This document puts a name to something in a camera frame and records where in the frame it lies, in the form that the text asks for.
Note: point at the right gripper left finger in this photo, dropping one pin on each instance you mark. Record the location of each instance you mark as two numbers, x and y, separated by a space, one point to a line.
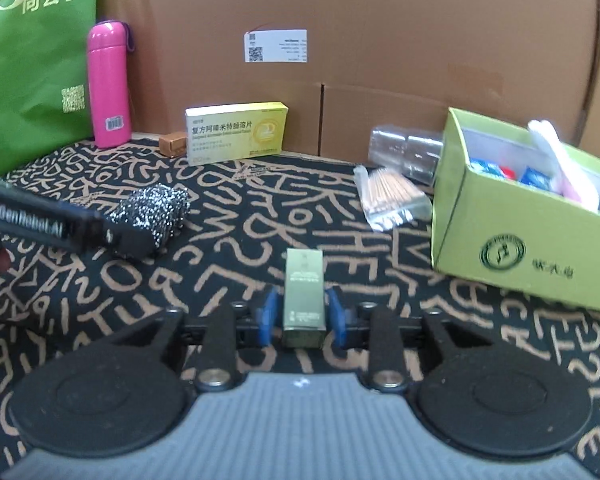
230 327

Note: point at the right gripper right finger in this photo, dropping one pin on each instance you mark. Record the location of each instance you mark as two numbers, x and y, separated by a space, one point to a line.
385 336

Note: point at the small olive green box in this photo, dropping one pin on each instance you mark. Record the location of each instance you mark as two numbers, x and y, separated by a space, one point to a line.
304 317

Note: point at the yellow white medicine box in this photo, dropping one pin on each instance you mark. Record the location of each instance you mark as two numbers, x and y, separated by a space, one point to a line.
223 133

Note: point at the black patterned letter mat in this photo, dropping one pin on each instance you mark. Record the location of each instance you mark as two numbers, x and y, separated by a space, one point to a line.
243 217

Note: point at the bag of cotton swabs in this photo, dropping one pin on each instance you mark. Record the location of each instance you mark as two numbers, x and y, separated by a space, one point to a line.
389 200

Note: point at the lime green open box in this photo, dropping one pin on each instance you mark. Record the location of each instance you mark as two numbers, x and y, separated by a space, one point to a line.
504 233

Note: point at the clear plastic cup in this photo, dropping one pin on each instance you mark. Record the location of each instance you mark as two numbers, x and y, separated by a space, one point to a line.
413 152

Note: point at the small copper brown box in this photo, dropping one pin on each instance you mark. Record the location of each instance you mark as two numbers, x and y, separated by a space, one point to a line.
173 145

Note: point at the blue item in box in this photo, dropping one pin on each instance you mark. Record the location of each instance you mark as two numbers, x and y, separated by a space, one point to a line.
486 168

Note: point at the green paper bag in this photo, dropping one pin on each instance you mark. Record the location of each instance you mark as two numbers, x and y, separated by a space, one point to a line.
43 96

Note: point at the pink thermos bottle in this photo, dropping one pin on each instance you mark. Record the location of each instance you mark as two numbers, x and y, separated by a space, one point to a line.
108 45

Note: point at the red item in box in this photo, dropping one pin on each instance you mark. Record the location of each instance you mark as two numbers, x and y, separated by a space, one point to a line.
509 173

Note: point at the white shipping label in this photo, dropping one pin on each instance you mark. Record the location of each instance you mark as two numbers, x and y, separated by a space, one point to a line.
276 46

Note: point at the large cardboard box wall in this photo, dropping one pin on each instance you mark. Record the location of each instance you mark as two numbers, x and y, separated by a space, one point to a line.
371 63

